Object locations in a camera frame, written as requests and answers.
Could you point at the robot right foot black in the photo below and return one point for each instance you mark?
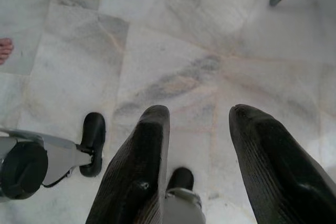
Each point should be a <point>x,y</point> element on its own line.
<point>181,178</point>

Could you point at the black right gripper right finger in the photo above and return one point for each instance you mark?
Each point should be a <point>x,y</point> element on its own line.
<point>278,171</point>

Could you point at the robot leg silver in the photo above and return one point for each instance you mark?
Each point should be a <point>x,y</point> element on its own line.
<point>182,205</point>
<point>29,161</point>

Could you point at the robot right leg silver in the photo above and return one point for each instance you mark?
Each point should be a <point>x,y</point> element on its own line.
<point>182,205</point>

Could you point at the robot left foot black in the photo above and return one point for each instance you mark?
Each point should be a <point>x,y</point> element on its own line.
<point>93,142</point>

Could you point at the robot foot black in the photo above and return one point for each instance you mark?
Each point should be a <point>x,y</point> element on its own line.
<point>181,178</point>
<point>93,142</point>

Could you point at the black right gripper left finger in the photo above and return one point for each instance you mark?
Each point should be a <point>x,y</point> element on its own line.
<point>136,166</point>

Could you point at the person bare foot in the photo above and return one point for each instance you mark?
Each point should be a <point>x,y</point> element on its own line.
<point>4,49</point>

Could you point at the robot left leg silver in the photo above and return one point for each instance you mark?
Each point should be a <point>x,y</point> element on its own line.
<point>29,161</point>

